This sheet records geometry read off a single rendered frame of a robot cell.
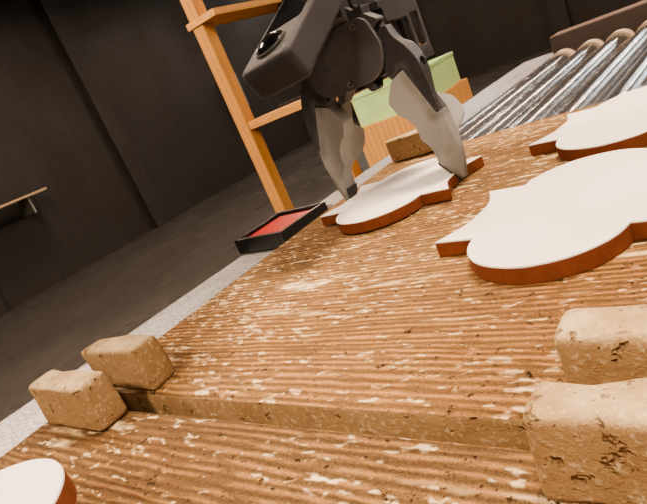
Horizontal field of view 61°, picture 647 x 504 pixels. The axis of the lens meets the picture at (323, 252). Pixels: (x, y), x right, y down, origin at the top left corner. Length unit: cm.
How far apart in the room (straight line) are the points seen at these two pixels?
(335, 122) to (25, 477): 34
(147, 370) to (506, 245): 19
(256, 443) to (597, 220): 17
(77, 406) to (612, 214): 26
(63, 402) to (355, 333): 15
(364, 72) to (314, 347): 24
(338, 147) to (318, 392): 28
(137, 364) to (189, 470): 9
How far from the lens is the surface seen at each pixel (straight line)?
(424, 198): 41
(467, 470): 17
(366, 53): 43
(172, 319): 49
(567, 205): 30
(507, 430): 18
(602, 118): 45
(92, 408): 29
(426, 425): 20
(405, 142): 60
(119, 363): 32
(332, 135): 47
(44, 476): 22
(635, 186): 30
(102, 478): 26
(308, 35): 38
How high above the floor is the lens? 105
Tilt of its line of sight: 16 degrees down
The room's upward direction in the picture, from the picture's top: 24 degrees counter-clockwise
